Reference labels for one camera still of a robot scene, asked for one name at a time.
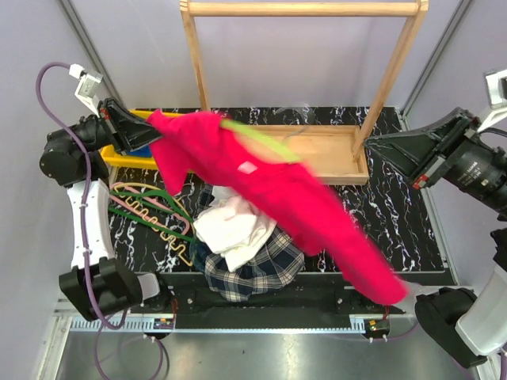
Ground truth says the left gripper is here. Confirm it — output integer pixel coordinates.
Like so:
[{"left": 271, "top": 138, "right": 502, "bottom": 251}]
[{"left": 48, "top": 97, "right": 168, "bottom": 155}]

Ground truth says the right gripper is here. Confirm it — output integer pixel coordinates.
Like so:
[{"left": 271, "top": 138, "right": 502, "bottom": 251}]
[{"left": 364, "top": 107, "right": 507, "bottom": 217}]

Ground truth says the pink plastic hanger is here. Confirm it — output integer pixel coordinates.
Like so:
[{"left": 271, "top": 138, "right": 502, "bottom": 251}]
[{"left": 109, "top": 181, "right": 195, "bottom": 241}]

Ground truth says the dark green hanger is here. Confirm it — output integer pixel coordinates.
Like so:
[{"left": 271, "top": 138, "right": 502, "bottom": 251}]
[{"left": 108, "top": 198, "right": 195, "bottom": 242}]

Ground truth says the cream plastic hanger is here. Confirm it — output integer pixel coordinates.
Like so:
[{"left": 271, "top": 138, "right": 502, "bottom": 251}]
[{"left": 108, "top": 181, "right": 195, "bottom": 268}]

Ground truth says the red shirt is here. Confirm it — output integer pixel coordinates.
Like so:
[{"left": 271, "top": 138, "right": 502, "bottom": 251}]
[{"left": 147, "top": 110, "right": 408, "bottom": 306}]

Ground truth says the white garment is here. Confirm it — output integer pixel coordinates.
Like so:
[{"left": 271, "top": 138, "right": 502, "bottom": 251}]
[{"left": 193, "top": 186, "right": 276, "bottom": 272}]

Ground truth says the lime green hanger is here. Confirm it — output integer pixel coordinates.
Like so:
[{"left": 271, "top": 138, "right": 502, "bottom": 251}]
[{"left": 220, "top": 119, "right": 300, "bottom": 163}]

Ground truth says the navy plaid skirt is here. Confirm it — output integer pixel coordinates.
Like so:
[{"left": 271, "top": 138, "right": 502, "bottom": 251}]
[{"left": 189, "top": 184, "right": 304, "bottom": 302}]

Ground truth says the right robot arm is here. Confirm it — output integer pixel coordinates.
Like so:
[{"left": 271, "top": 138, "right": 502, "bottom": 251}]
[{"left": 364, "top": 108, "right": 506, "bottom": 369}]

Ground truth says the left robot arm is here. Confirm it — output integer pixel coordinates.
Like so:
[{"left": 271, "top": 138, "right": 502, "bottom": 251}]
[{"left": 40, "top": 98, "right": 171, "bottom": 321}]

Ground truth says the blue cloth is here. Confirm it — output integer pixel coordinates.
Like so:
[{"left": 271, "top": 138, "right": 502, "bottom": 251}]
[{"left": 123, "top": 146, "right": 152, "bottom": 158}]

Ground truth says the yellow plastic tray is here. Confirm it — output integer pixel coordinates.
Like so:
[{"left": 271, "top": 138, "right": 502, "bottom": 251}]
[{"left": 101, "top": 109, "right": 183, "bottom": 170}]

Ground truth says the wooden clothes rack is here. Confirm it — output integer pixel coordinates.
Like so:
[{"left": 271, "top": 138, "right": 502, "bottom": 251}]
[{"left": 180, "top": 1, "right": 429, "bottom": 185}]

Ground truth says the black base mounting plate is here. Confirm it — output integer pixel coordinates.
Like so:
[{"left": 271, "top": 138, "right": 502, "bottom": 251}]
[{"left": 125, "top": 270, "right": 455, "bottom": 330}]

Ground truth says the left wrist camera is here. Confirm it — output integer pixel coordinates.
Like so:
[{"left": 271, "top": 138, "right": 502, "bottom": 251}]
[{"left": 69, "top": 63, "right": 103, "bottom": 116}]

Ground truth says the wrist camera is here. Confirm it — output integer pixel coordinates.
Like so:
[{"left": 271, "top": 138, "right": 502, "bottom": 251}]
[
  {"left": 477, "top": 69, "right": 507, "bottom": 134},
  {"left": 69, "top": 63, "right": 103, "bottom": 116}
]

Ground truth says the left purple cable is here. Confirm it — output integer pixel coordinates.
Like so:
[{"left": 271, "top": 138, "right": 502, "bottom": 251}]
[{"left": 35, "top": 62, "right": 170, "bottom": 380}]

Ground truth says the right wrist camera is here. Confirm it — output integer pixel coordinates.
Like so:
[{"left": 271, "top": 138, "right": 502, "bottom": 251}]
[{"left": 477, "top": 69, "right": 507, "bottom": 134}]

